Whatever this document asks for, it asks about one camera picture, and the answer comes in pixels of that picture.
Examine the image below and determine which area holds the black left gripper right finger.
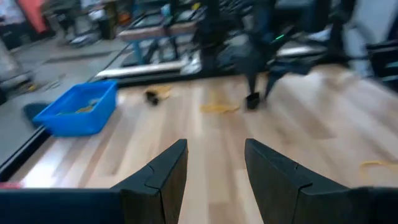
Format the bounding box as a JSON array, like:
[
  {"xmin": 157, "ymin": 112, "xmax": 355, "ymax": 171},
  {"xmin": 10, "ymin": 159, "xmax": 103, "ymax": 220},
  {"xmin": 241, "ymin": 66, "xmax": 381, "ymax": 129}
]
[{"xmin": 244, "ymin": 138, "xmax": 352, "ymax": 224}]

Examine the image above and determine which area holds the blue plastic basket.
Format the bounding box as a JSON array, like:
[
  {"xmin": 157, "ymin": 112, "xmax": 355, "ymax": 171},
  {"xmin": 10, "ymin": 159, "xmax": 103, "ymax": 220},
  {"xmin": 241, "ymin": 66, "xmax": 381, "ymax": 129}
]
[{"xmin": 32, "ymin": 80, "xmax": 119, "ymax": 138}]

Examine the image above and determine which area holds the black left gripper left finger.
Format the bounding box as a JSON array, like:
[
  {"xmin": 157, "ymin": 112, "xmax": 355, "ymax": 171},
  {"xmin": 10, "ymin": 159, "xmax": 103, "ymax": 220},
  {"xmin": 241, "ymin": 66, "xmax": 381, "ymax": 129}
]
[{"xmin": 110, "ymin": 139, "xmax": 189, "ymax": 224}]

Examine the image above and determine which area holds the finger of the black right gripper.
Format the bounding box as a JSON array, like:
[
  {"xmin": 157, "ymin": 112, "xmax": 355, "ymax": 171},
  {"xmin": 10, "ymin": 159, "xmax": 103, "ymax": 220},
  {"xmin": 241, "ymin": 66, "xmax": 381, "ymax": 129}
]
[
  {"xmin": 264, "ymin": 73, "xmax": 280, "ymax": 98},
  {"xmin": 247, "ymin": 74, "xmax": 257, "ymax": 95}
]

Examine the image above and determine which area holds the red plastic basket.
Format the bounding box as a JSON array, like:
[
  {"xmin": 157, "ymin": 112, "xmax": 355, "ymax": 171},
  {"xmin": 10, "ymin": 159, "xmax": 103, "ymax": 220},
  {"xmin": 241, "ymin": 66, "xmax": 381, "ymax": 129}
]
[{"xmin": 0, "ymin": 182, "xmax": 23, "ymax": 190}]

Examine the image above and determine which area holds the background wooden work table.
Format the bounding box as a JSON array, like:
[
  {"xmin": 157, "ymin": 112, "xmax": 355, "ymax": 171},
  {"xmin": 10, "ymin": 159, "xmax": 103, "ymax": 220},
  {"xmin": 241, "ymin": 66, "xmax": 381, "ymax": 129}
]
[{"xmin": 118, "ymin": 18, "xmax": 200, "ymax": 66}]

